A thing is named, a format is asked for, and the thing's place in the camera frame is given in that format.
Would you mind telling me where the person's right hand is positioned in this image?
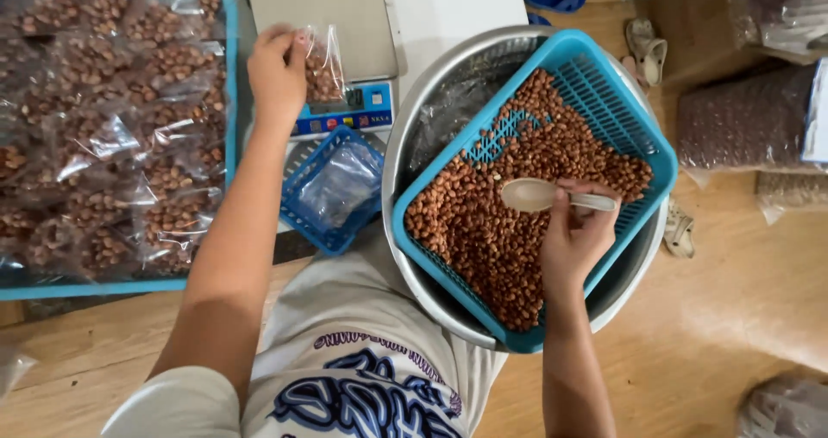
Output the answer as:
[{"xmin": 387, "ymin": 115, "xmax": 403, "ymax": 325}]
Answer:
[{"xmin": 540, "ymin": 178, "xmax": 623, "ymax": 298}]

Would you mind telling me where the person's left hand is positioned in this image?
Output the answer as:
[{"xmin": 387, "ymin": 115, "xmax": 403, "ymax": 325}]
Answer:
[{"xmin": 247, "ymin": 23, "xmax": 311, "ymax": 126}]

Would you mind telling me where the small clear peanut bag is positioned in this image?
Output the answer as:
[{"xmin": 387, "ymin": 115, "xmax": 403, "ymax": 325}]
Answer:
[{"xmin": 301, "ymin": 24, "xmax": 348, "ymax": 106}]

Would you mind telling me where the beige plastic spoon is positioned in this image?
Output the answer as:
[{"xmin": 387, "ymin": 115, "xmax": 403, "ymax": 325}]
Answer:
[{"xmin": 501, "ymin": 178, "xmax": 618, "ymax": 214}]

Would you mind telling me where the large light blue tray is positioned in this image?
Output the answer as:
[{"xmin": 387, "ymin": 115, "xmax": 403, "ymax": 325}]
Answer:
[{"xmin": 0, "ymin": 0, "xmax": 239, "ymax": 302}]

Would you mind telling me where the digital weighing scale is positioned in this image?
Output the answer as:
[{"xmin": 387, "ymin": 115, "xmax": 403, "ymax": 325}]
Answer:
[{"xmin": 245, "ymin": 0, "xmax": 399, "ymax": 141}]

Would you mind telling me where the heap of loose peanuts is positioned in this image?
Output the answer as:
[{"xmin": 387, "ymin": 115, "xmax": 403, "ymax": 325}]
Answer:
[{"xmin": 404, "ymin": 68, "xmax": 654, "ymax": 333}]

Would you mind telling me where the beige sandal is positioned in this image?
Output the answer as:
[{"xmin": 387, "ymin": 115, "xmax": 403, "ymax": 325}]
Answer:
[
  {"xmin": 622, "ymin": 18, "xmax": 668, "ymax": 91},
  {"xmin": 663, "ymin": 199, "xmax": 696, "ymax": 259}
]

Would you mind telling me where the stack of empty clear bags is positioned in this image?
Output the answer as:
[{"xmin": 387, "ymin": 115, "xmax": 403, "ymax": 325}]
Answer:
[{"xmin": 298, "ymin": 142, "xmax": 383, "ymax": 232}]

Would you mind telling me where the small dark blue basket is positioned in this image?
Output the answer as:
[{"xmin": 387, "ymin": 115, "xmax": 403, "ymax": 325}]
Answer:
[{"xmin": 279, "ymin": 125, "xmax": 387, "ymax": 257}]

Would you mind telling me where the large steel basin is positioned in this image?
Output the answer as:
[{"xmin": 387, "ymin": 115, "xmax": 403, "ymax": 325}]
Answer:
[{"xmin": 382, "ymin": 25, "xmax": 670, "ymax": 352}]

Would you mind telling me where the light blue plastic basket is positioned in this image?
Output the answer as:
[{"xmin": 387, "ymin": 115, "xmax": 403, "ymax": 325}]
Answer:
[{"xmin": 391, "ymin": 29, "xmax": 679, "ymax": 355}]

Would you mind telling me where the pile of packed peanut packets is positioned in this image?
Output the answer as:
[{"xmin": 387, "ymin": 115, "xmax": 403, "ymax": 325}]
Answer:
[{"xmin": 0, "ymin": 0, "xmax": 227, "ymax": 281}]

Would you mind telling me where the crumpled clear plastic sheet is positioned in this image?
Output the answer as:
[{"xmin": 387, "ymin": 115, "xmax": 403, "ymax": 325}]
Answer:
[{"xmin": 408, "ymin": 76, "xmax": 502, "ymax": 175}]

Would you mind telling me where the white low table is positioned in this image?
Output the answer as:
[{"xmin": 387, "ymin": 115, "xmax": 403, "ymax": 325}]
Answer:
[{"xmin": 380, "ymin": 0, "xmax": 531, "ymax": 106}]

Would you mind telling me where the large sack of peanuts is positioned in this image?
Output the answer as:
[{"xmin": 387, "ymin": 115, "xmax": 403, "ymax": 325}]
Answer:
[{"xmin": 677, "ymin": 63, "xmax": 819, "ymax": 188}]

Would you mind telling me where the person's white printed shirt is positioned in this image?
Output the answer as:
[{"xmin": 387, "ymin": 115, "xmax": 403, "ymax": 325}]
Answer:
[{"xmin": 100, "ymin": 221, "xmax": 509, "ymax": 438}]

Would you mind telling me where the cardboard box with bags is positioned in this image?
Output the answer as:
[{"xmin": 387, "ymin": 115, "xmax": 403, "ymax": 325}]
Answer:
[{"xmin": 647, "ymin": 0, "xmax": 828, "ymax": 67}]

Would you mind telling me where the grey plastic bag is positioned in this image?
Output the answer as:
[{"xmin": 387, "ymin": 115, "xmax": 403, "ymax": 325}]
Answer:
[{"xmin": 737, "ymin": 376, "xmax": 828, "ymax": 438}]

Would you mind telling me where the white paper sheet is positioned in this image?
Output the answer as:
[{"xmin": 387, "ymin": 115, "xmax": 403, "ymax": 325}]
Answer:
[{"xmin": 801, "ymin": 56, "xmax": 828, "ymax": 165}]

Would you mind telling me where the clear plastic bag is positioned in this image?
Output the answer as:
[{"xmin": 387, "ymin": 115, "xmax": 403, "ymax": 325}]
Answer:
[{"xmin": 0, "ymin": 347, "xmax": 37, "ymax": 404}]

